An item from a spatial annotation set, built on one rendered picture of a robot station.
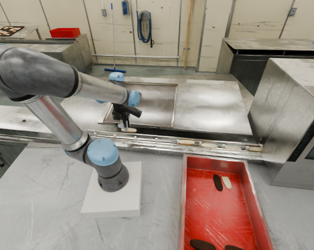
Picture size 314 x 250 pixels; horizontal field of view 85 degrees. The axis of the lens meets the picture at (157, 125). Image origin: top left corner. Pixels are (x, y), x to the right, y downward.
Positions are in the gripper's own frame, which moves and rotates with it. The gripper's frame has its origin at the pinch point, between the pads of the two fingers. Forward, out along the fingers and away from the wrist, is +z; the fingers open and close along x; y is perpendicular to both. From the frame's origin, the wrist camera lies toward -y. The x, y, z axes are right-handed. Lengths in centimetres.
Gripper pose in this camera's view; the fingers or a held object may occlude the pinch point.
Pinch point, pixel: (128, 128)
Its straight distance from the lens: 110.1
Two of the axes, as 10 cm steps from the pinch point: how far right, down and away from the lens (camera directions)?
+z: 0.2, 7.9, 6.1
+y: -9.9, -0.8, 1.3
